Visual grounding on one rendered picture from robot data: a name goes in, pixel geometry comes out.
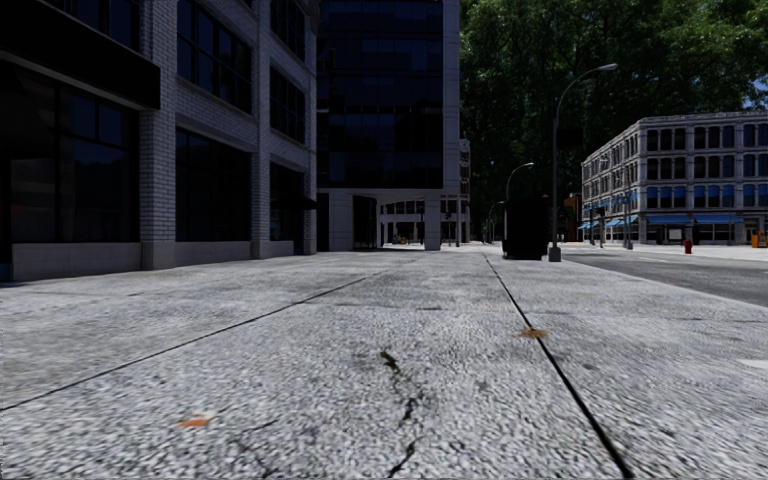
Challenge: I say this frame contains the grey street lamp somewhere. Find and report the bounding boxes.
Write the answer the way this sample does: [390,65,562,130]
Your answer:
[504,161,536,203]
[485,200,506,244]
[547,62,619,263]

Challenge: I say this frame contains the black bus shelter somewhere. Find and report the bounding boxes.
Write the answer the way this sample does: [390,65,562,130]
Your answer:
[502,196,550,262]

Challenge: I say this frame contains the glass tower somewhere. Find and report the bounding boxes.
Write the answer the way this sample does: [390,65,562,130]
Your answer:
[315,0,462,253]

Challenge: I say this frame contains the red brick building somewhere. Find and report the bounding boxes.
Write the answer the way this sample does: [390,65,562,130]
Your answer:
[561,193,584,244]

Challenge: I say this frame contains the pale concrete building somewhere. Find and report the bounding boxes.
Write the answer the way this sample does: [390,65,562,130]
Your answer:
[577,110,768,247]
[377,139,472,247]

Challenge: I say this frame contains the grey brick building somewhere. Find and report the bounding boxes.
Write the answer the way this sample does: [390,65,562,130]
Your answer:
[0,0,320,283]

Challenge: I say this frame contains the trees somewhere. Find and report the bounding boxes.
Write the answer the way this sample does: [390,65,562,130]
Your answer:
[459,0,768,242]

